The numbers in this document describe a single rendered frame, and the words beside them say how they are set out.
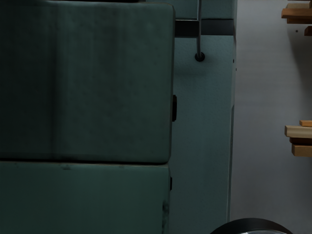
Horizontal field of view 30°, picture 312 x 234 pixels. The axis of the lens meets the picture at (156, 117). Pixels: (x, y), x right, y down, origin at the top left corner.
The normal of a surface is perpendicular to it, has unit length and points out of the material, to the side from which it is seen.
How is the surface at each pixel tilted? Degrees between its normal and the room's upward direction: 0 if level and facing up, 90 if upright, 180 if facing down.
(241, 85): 90
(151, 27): 90
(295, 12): 90
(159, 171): 68
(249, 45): 90
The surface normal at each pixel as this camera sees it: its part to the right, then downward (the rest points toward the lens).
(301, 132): -0.15, 0.03
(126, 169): 0.02, -0.33
